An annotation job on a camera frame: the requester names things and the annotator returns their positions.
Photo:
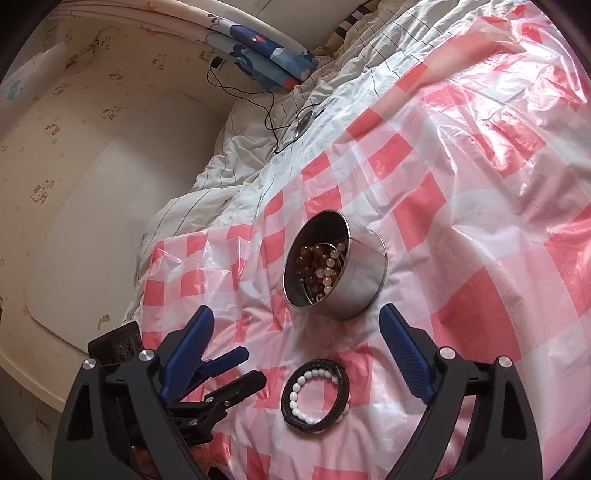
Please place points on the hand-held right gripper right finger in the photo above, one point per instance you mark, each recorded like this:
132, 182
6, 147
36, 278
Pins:
406, 355

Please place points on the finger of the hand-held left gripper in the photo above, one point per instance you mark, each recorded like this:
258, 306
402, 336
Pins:
226, 360
235, 387

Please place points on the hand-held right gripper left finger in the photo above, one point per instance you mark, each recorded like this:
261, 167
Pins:
184, 350

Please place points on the round metal tin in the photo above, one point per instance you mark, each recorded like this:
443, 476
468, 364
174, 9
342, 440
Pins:
364, 277

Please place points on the person's left hand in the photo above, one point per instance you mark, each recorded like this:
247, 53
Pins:
199, 451

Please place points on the red white checkered plastic sheet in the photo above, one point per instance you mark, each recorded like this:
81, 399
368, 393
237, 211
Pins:
461, 184

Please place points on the white striped quilt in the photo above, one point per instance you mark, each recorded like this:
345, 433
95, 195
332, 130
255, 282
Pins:
258, 138

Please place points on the round grey device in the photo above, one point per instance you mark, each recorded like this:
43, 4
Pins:
303, 123

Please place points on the black charger plug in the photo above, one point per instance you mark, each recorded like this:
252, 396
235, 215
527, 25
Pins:
217, 62

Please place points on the blue cartoon printed blanket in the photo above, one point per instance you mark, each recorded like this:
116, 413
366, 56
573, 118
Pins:
258, 50

